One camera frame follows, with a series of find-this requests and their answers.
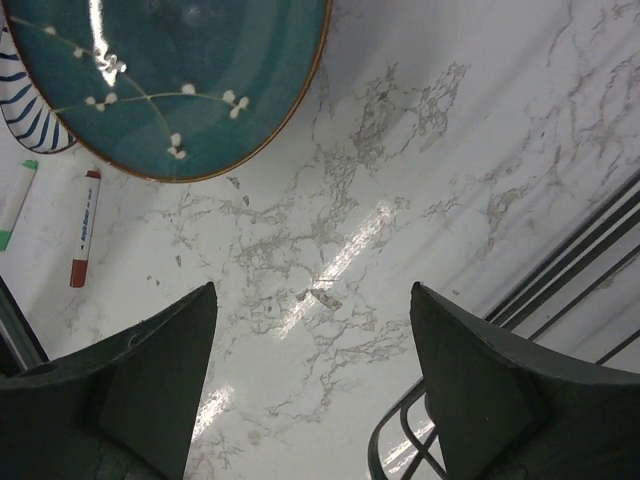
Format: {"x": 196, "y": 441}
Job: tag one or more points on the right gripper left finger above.
{"x": 122, "y": 408}

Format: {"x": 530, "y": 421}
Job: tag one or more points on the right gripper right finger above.
{"x": 507, "y": 408}

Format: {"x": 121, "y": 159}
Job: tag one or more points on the white green marker pen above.
{"x": 15, "y": 201}

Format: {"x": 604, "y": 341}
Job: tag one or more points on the wire dish rack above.
{"x": 604, "y": 245}

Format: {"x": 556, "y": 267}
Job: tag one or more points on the white striped plate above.
{"x": 28, "y": 118}

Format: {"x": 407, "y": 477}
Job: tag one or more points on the red tipped tube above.
{"x": 88, "y": 205}

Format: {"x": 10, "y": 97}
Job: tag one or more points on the dark teal floral plate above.
{"x": 172, "y": 91}

